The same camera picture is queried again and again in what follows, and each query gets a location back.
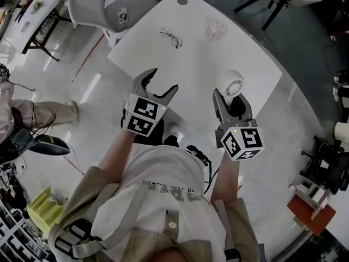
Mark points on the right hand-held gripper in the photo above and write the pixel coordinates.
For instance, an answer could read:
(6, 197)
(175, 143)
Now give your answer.
(242, 143)

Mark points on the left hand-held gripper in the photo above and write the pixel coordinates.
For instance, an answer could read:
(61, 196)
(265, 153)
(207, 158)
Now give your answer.
(144, 113)

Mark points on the person's left forearm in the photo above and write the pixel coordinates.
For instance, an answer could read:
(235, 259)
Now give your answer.
(114, 160)

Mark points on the person's right forearm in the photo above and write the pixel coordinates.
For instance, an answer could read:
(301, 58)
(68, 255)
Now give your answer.
(225, 179)

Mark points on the person's black trousers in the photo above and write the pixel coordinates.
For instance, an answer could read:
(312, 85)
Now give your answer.
(156, 131)

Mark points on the person's right white shoe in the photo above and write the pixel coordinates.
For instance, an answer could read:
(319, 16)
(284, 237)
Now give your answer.
(174, 130)

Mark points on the thin-rimmed round eyeglasses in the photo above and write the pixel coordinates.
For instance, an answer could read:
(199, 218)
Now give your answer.
(177, 41)

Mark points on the black hip-worn device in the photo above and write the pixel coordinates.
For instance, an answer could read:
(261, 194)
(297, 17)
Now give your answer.
(199, 154)

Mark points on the person's white printed shirt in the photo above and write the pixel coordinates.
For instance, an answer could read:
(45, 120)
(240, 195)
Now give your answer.
(163, 168)

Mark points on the small printed photo card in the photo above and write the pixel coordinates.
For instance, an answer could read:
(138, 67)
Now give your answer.
(123, 15)

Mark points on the round grey table grommet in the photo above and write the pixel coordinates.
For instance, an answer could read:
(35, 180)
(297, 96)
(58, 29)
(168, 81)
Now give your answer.
(182, 1)

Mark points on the white grey-seated chair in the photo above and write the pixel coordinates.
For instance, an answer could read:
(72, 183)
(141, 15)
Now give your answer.
(84, 7)

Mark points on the white round-legged counter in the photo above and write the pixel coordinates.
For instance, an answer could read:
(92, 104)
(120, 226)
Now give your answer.
(342, 130)

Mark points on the small white shelf rack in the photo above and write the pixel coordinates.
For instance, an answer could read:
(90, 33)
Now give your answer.
(310, 194)

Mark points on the black office chair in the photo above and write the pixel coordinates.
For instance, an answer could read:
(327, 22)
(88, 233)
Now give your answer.
(332, 171)

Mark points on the orange flat box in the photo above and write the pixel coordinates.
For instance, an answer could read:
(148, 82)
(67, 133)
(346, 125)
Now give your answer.
(302, 211)

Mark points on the black keyboard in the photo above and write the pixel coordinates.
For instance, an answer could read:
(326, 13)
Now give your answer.
(45, 30)

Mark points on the person's khaki vest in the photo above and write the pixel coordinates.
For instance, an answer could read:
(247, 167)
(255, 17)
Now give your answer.
(81, 195)

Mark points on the white black-legged side table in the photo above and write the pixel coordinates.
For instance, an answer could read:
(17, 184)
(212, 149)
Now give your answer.
(47, 5)

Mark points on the green plant sprig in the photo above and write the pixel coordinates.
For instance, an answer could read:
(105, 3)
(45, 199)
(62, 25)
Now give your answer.
(38, 6)

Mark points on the lime green plastic crate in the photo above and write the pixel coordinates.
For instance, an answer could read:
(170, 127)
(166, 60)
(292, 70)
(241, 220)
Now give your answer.
(43, 209)

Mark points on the black harness buckle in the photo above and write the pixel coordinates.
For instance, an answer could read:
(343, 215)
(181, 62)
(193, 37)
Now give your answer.
(73, 236)

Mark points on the white storage rack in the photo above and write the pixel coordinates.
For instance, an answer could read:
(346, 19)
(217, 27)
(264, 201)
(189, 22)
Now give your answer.
(13, 241)

